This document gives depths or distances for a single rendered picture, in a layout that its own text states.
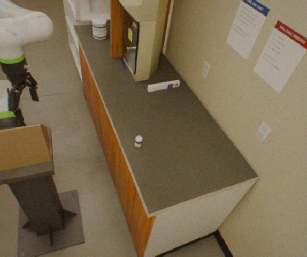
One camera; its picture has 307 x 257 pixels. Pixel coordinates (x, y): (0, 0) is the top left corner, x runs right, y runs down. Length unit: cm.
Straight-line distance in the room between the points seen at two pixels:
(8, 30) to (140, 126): 92
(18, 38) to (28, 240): 164
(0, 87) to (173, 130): 98
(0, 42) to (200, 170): 112
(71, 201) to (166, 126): 117
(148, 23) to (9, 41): 98
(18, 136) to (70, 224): 116
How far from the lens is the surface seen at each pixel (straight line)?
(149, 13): 173
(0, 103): 136
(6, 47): 103
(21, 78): 112
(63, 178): 250
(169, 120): 167
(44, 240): 226
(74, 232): 224
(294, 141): 139
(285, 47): 135
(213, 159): 154
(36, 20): 107
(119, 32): 214
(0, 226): 243
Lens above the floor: 209
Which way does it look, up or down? 46 degrees down
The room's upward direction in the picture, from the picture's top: 10 degrees clockwise
